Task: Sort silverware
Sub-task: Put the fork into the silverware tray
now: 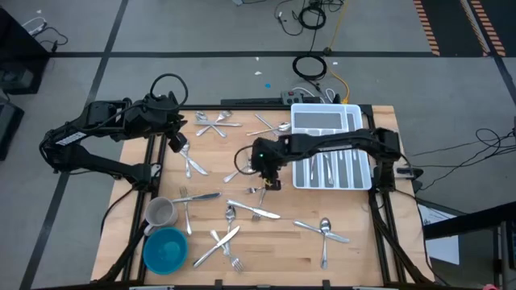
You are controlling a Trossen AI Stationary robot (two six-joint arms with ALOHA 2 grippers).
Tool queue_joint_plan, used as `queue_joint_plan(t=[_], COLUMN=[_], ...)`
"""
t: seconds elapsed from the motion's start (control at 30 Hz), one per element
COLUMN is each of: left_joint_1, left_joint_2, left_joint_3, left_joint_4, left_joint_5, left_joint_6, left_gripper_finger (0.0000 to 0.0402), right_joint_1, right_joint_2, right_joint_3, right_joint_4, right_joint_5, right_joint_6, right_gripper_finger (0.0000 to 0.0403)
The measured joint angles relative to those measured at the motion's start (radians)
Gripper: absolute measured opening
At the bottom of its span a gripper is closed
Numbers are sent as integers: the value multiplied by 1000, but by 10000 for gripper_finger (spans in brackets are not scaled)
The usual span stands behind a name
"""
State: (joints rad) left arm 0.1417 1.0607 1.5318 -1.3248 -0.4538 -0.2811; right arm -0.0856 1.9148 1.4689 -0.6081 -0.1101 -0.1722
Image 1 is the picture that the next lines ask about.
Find silver utensil handle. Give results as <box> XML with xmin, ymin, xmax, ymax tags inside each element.
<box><xmin>196</xmin><ymin>111</ymin><xmax>227</xmax><ymax>139</ymax></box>

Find yellow cable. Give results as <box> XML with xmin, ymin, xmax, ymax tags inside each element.
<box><xmin>328</xmin><ymin>0</ymin><xmax>351</xmax><ymax>105</ymax></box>

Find teal bowl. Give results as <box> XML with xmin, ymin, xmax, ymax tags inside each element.
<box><xmin>142</xmin><ymin>226</ymin><xmax>189</xmax><ymax>276</ymax></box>

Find black coiled cable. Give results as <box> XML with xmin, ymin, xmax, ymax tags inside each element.
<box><xmin>291</xmin><ymin>53</ymin><xmax>328</xmax><ymax>93</ymax></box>

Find white paper sheet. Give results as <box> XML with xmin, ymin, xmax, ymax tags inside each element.
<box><xmin>417</xmin><ymin>203</ymin><xmax>461</xmax><ymax>266</ymax></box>

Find grey ceramic mug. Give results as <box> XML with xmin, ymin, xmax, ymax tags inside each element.
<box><xmin>144</xmin><ymin>196</ymin><xmax>179</xmax><ymax>237</ymax></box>

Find black side table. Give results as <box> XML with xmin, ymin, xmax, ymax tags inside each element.
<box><xmin>422</xmin><ymin>200</ymin><xmax>516</xmax><ymax>290</ymax></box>

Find black cabinet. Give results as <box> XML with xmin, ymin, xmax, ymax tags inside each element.
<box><xmin>0</xmin><ymin>7</ymin><xmax>50</xmax><ymax>96</ymax></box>

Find black cable bundle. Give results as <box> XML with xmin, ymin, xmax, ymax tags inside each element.
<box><xmin>275</xmin><ymin>0</ymin><xmax>347</xmax><ymax>37</ymax></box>

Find white cable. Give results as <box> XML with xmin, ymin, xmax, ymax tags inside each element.
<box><xmin>292</xmin><ymin>85</ymin><xmax>336</xmax><ymax>104</ymax></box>

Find white cable adapter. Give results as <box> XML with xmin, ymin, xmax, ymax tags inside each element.
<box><xmin>22</xmin><ymin>16</ymin><xmax>48</xmax><ymax>36</ymax></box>

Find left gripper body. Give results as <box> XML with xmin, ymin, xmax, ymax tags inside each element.
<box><xmin>162</xmin><ymin>114</ymin><xmax>190</xmax><ymax>155</ymax></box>

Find grey power strip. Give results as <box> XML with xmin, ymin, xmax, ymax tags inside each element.
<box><xmin>281</xmin><ymin>90</ymin><xmax>304</xmax><ymax>106</ymax></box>

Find white cutlery tray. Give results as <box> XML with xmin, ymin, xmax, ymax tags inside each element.
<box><xmin>289</xmin><ymin>103</ymin><xmax>373</xmax><ymax>192</ymax></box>

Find black floor cables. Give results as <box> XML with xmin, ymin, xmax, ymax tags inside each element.
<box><xmin>405</xmin><ymin>126</ymin><xmax>516</xmax><ymax>167</ymax></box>

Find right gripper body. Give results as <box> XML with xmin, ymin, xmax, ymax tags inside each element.
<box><xmin>252</xmin><ymin>136</ymin><xmax>289</xmax><ymax>191</ymax></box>

